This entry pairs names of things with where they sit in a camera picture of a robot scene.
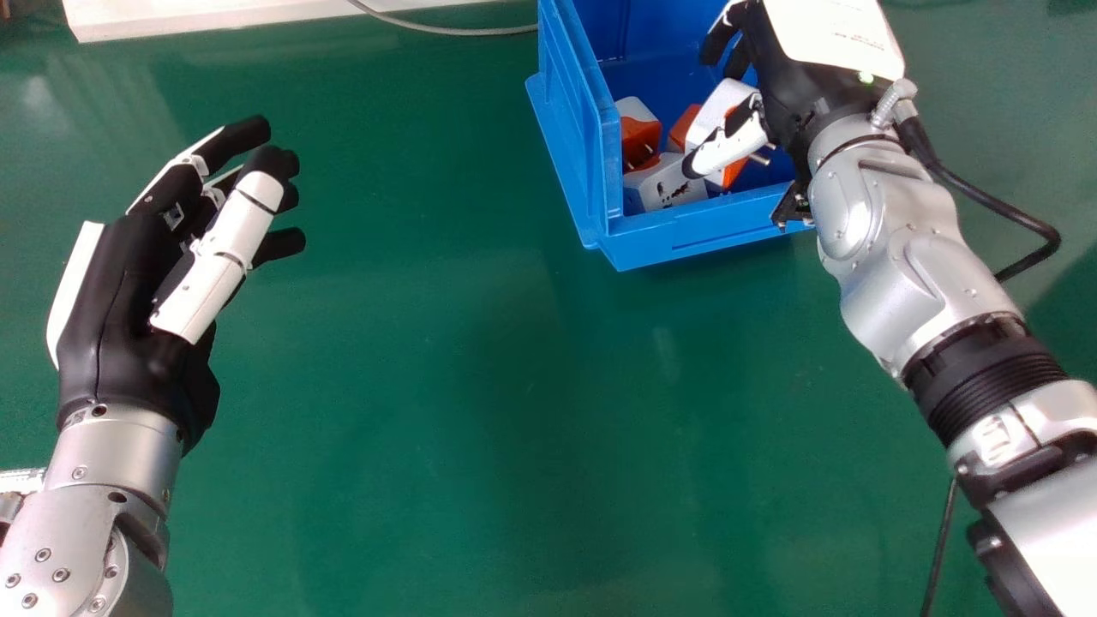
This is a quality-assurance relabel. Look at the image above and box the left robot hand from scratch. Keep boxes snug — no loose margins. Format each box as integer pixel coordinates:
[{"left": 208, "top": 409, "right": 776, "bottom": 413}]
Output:
[{"left": 46, "top": 115, "right": 308, "bottom": 455}]

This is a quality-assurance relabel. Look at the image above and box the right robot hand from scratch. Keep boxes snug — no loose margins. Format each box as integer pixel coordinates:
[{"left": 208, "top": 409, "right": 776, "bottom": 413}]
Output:
[{"left": 681, "top": 0, "right": 908, "bottom": 182}]

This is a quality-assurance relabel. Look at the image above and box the white-and-orange plug adapter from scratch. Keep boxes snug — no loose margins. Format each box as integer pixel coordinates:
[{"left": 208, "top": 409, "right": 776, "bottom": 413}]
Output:
[
  {"left": 696, "top": 78, "right": 777, "bottom": 191},
  {"left": 614, "top": 96, "right": 663, "bottom": 173},
  {"left": 667, "top": 103, "right": 707, "bottom": 154},
  {"left": 623, "top": 153, "right": 711, "bottom": 214}
]

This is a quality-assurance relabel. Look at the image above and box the blue plastic bin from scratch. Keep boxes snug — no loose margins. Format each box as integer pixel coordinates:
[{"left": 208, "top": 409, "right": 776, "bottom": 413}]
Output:
[{"left": 525, "top": 0, "right": 817, "bottom": 273}]

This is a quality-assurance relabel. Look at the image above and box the white socket strip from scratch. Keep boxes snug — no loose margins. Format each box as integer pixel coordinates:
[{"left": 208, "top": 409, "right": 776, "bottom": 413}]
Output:
[{"left": 62, "top": 0, "right": 515, "bottom": 45}]

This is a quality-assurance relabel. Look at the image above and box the black cable with silver connector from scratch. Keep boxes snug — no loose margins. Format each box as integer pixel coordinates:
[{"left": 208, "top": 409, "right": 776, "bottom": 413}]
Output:
[{"left": 872, "top": 79, "right": 1064, "bottom": 285}]

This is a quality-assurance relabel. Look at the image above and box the grey cable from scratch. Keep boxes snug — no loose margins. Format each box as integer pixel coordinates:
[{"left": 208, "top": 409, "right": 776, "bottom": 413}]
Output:
[{"left": 346, "top": 0, "right": 540, "bottom": 38}]

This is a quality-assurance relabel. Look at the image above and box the thin black cable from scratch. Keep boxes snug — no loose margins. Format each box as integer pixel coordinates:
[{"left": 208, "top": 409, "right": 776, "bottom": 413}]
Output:
[{"left": 920, "top": 476, "right": 960, "bottom": 617}]

